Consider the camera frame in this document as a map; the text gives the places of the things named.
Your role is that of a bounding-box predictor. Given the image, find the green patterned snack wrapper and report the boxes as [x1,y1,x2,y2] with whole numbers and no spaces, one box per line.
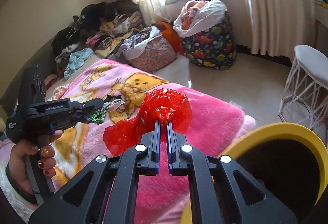
[84,95,124,124]

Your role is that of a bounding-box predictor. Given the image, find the red plastic bag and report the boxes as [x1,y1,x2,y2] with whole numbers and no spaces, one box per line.
[103,89,192,156]

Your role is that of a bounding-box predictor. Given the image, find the yellow rimmed black trash bin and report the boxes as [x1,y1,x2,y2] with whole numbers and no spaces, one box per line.
[179,122,328,224]

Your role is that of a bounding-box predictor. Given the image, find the left hand painted nails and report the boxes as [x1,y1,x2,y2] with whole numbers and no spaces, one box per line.
[6,139,56,205]

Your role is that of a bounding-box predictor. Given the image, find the pink cartoon fleece blanket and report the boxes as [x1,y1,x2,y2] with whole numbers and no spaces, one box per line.
[53,60,256,223]

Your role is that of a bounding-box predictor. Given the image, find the grey bed headboard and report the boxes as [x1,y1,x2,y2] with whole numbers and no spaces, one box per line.
[1,41,56,118]

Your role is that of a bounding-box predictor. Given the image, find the light blue garment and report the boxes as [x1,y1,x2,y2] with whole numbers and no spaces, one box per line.
[63,48,94,80]

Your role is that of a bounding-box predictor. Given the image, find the clothes pile on bed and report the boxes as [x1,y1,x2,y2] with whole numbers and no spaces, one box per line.
[51,0,145,78]

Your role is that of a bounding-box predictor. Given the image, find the floral pink fabric bag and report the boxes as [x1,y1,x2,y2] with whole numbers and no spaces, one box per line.
[126,35,177,73]

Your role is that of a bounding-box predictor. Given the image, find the dinosaur print laundry basket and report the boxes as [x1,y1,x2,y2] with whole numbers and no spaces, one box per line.
[182,10,237,70]

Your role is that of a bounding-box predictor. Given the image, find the orange bag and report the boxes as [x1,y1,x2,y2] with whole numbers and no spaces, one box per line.
[154,21,183,53]

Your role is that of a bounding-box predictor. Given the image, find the white plastic bag with clothes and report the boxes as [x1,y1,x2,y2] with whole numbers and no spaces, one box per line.
[173,0,227,38]

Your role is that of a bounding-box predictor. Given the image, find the white vanity dresser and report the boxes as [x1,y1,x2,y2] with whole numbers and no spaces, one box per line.
[315,0,327,56]

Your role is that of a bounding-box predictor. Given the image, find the right cream curtain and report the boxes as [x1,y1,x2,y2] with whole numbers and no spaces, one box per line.
[246,0,315,60]

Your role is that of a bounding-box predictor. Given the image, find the white wire-leg stool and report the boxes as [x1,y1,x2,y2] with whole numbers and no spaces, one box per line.
[278,45,327,130]

